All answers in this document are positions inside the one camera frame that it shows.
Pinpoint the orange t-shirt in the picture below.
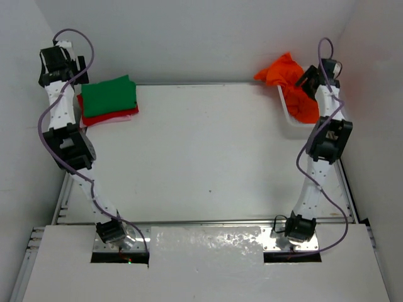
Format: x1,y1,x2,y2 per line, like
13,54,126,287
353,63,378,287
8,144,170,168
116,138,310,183
254,52,319,124

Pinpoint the red t-shirt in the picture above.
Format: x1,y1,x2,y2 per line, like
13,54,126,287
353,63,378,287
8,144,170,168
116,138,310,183
77,94,139,124

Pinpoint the green t-shirt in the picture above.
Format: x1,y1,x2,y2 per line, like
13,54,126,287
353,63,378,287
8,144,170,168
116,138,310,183
81,75,137,118

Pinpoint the pink t-shirt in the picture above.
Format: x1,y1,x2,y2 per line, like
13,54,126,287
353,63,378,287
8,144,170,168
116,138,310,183
79,115,132,128

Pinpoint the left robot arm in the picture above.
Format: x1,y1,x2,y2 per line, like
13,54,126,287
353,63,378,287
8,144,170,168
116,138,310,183
39,42,135,250

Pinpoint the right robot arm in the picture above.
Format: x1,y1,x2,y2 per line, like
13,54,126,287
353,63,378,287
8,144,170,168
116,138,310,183
284,59,353,242

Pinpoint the white plastic basket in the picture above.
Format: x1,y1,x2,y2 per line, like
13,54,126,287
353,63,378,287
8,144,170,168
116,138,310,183
276,85,315,140

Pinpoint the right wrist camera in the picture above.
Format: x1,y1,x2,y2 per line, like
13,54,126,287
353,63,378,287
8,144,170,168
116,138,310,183
321,59,343,82

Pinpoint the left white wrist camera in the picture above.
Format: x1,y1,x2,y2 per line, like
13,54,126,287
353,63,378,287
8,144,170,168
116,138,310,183
53,40,76,61

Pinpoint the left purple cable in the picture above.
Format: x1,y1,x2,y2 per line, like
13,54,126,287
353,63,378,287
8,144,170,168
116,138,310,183
37,28,149,252

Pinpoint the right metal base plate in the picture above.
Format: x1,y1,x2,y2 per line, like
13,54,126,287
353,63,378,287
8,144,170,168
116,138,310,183
260,225,319,253

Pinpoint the metal base plate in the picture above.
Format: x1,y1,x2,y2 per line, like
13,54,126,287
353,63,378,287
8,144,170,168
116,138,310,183
260,225,319,253
93,225,150,254

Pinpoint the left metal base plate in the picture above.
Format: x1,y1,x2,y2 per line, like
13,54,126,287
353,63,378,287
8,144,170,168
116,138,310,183
93,225,150,254

